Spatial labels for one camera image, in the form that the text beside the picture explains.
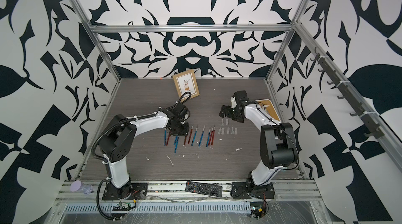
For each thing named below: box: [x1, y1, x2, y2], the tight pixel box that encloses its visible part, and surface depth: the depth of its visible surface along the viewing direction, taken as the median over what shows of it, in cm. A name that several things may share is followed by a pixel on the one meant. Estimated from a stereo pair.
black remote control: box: [184, 180, 223, 198], surface depth 76 cm
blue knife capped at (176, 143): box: [173, 135, 180, 154], surface depth 91 cm
